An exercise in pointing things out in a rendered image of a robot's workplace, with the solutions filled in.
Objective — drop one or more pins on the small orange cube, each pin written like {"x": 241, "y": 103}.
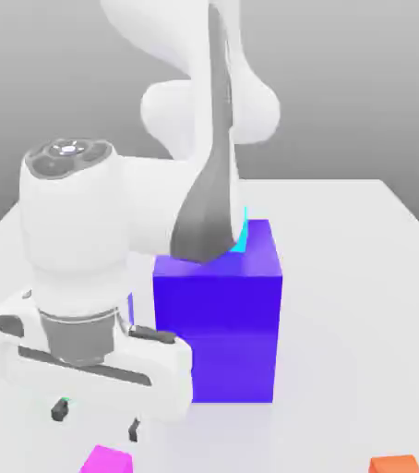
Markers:
{"x": 394, "y": 465}

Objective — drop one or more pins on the small cyan cube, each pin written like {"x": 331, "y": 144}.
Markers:
{"x": 239, "y": 242}

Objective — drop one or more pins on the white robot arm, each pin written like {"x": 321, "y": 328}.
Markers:
{"x": 80, "y": 221}

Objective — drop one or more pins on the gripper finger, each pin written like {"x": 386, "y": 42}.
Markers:
{"x": 134, "y": 431}
{"x": 60, "y": 410}

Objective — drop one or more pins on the large blue box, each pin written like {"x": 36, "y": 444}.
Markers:
{"x": 231, "y": 314}

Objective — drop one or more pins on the small magenta cube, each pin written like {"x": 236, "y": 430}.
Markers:
{"x": 106, "y": 460}

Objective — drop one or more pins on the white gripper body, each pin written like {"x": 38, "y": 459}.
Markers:
{"x": 165, "y": 384}

